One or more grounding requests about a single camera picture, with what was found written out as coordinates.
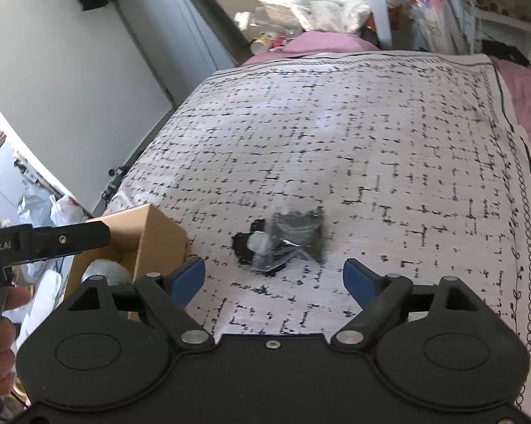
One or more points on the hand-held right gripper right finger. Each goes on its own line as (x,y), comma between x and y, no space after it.
(360,280)

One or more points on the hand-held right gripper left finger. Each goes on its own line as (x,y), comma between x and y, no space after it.
(188,278)

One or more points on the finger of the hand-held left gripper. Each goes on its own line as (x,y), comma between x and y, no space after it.
(80,236)

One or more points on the blue plush toy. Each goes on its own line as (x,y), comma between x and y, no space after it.
(109,271)

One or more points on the brown cardboard box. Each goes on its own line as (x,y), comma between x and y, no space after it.
(159,238)

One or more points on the dark grey plastic packet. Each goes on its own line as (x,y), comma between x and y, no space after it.
(292,238)

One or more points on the small white plastic bag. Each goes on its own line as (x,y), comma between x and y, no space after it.
(67,210)

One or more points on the large grey white plastic bag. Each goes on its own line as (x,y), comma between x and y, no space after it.
(34,203)

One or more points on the flat white plastic bag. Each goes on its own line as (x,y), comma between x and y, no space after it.
(42,300)

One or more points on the white black printed blanket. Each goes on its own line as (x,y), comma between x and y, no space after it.
(358,141)

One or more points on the grey door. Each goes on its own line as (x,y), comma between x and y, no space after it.
(181,31)

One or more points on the pink bed sheet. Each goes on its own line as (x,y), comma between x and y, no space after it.
(323,44)

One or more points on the heap of bottles and bags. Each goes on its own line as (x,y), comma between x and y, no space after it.
(309,15)

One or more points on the plastic bags under desk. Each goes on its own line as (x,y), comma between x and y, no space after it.
(431,17)

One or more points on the white desk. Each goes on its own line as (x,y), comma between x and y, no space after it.
(380,4)

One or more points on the white rack under desk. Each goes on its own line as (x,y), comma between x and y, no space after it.
(490,17)

